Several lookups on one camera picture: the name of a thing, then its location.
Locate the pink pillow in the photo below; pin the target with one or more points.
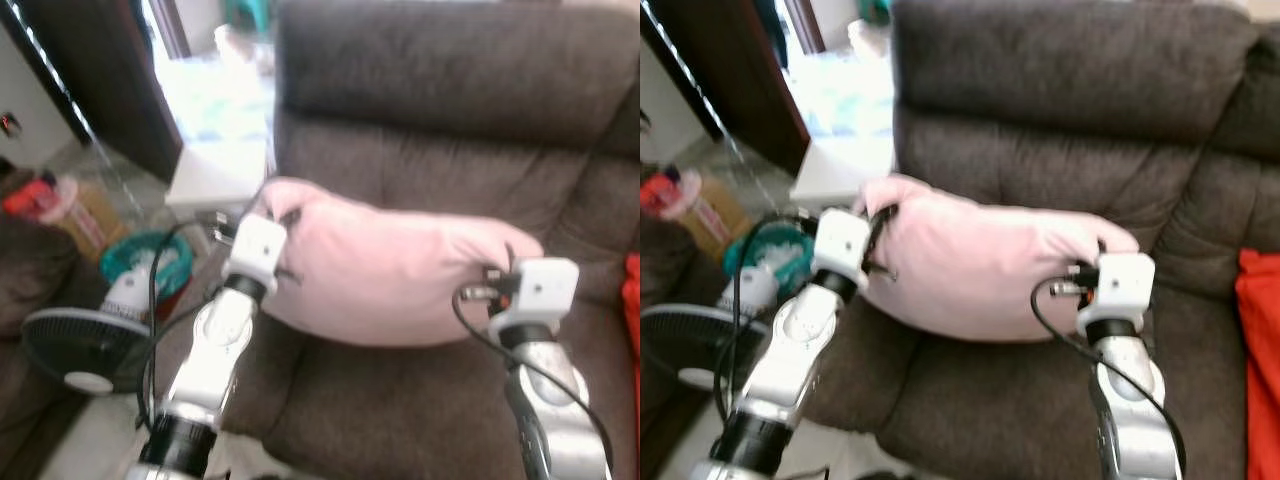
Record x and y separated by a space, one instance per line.
980 260
390 270

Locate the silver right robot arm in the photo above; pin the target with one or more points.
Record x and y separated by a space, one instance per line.
545 400
1130 400

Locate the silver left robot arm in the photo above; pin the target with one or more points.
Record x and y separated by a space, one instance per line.
790 350
215 350

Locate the red pillow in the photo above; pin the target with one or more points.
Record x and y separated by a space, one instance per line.
632 300
1260 350

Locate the dark brown fabric sofa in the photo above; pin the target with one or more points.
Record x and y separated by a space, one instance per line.
1050 120
450 150

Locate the white side table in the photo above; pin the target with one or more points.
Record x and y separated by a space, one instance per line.
215 175
840 170

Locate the teal plastic bucket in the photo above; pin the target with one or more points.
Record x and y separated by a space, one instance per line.
130 255
750 250

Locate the yellow and red bag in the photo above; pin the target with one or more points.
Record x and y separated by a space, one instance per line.
90 225
715 220

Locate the white fan with black grille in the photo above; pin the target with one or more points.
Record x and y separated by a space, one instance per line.
80 340
680 340

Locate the dark brown wooden door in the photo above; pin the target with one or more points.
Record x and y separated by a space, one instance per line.
110 70
740 70

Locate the green plastic stool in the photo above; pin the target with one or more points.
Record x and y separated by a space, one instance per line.
245 12
872 10

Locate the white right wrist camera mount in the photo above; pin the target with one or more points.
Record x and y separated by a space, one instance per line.
1120 285
540 290

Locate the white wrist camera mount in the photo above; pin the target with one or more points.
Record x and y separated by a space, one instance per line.
1120 285
840 245
540 290
255 250

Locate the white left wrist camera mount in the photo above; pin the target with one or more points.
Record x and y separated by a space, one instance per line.
840 245
255 250

